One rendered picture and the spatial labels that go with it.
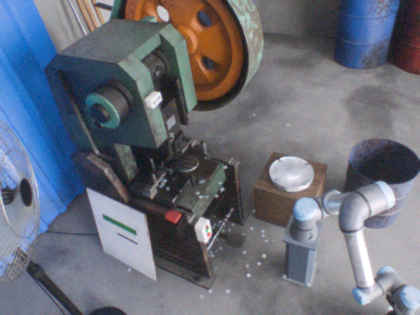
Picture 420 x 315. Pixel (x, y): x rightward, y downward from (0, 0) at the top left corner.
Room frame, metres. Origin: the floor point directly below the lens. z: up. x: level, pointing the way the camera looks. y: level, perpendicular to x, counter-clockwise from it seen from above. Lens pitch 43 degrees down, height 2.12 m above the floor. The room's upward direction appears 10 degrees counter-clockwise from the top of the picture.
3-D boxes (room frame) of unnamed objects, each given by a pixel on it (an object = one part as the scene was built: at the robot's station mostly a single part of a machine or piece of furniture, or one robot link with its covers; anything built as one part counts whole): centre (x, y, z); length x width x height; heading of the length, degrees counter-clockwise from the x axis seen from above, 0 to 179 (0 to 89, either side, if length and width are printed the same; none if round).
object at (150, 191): (1.36, 0.33, 0.76); 0.17 x 0.06 x 0.10; 145
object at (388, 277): (0.64, -0.66, 0.61); 0.11 x 0.11 x 0.08; 15
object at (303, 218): (1.07, -0.44, 0.62); 0.13 x 0.12 x 0.14; 105
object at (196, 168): (1.40, 0.09, 0.72); 0.25 x 0.14 x 0.14; 55
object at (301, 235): (1.07, -0.43, 0.50); 0.15 x 0.15 x 0.10
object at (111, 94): (1.31, 0.39, 1.31); 0.22 x 0.12 x 0.22; 55
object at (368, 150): (1.46, -1.08, 0.24); 0.42 x 0.42 x 0.48
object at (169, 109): (1.48, 0.20, 1.04); 0.17 x 0.15 x 0.30; 55
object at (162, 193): (1.50, 0.24, 0.68); 0.45 x 0.30 x 0.06; 145
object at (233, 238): (1.42, 0.13, 0.14); 0.59 x 0.10 x 0.05; 55
